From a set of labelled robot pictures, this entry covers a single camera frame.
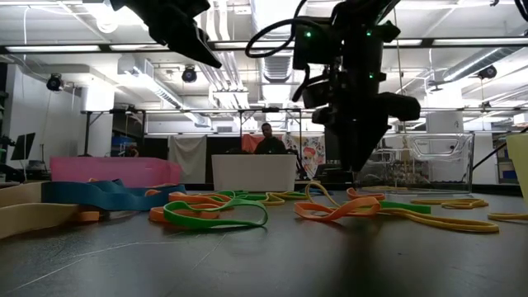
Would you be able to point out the green rubber band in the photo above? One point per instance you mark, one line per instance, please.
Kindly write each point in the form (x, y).
(406, 207)
(214, 224)
(231, 194)

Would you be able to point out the silver ribbed duct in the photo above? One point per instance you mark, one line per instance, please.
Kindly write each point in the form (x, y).
(474, 66)
(277, 68)

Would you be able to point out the wide beige rubber band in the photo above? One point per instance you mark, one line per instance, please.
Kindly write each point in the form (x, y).
(33, 218)

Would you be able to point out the orange hanging cloth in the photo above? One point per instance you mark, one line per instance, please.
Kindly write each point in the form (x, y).
(251, 142)

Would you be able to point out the black ceiling spotlight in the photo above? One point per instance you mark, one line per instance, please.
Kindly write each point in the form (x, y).
(488, 72)
(189, 75)
(55, 82)

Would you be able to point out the black overhead crossbar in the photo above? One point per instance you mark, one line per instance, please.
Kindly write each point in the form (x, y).
(427, 41)

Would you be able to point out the wide blue rubber band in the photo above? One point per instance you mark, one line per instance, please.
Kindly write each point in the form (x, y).
(107, 196)

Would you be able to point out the blue storage bin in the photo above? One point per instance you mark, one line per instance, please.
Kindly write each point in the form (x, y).
(121, 144)

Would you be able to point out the black computer monitor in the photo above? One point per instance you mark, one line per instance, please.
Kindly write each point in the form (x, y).
(22, 146)

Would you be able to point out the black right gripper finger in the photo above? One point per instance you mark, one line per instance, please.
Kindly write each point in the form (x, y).
(356, 144)

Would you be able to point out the white plastic basket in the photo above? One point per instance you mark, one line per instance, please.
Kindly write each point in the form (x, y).
(253, 173)

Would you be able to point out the black table mat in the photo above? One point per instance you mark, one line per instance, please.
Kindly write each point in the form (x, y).
(264, 264)

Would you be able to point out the clear plastic basket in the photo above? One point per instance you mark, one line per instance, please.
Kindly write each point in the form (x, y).
(466, 165)

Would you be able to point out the white hanging cloth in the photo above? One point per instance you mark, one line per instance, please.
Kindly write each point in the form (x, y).
(187, 158)

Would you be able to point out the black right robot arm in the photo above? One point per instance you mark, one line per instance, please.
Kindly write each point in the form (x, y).
(354, 41)

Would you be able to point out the floral hanging cloth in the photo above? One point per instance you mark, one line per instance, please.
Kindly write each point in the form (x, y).
(309, 154)

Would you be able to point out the black clothes rack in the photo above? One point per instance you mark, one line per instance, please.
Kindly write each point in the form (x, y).
(87, 132)

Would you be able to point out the yellow rubber band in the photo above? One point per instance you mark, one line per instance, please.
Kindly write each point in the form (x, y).
(453, 224)
(507, 216)
(453, 203)
(272, 200)

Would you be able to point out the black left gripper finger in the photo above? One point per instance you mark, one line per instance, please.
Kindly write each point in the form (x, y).
(189, 41)

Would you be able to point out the pink plastic basket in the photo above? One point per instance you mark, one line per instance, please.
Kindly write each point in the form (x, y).
(115, 171)

